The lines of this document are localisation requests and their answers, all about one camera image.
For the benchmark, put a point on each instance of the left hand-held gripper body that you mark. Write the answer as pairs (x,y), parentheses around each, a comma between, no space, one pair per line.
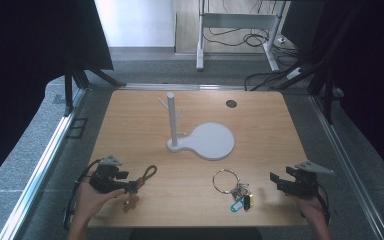
(103,180)

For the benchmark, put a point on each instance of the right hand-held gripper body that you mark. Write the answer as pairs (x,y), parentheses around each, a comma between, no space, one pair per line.
(305,185)

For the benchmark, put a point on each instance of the person's right hand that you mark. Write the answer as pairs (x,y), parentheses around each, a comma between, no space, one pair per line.
(311,208)

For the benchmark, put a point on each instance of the person's left hand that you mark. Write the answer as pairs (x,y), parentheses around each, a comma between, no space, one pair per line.
(91,201)

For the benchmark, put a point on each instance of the metal keyring with coloured tags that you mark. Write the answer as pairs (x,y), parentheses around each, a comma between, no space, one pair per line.
(238,195)

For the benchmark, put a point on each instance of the white key holder stand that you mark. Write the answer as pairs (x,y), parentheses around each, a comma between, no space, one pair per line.
(210,141)

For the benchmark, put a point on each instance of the black tripod stand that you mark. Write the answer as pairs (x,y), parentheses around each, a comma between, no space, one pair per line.
(328,96)
(68,90)

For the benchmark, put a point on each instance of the person's dark lap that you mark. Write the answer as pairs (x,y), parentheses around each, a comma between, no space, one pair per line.
(196,234)

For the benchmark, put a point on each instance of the dark round table grommet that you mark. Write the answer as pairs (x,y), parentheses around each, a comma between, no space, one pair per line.
(231,103)

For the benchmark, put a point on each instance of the white power strip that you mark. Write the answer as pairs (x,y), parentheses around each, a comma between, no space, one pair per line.
(295,72)

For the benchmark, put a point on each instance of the black curtain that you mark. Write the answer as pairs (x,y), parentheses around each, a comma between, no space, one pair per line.
(30,50)
(370,66)

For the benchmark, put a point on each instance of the aluminium rail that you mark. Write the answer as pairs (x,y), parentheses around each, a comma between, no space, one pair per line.
(346,166)
(43,166)

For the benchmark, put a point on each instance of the white metal desk frame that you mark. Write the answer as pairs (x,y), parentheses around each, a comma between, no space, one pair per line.
(236,20)

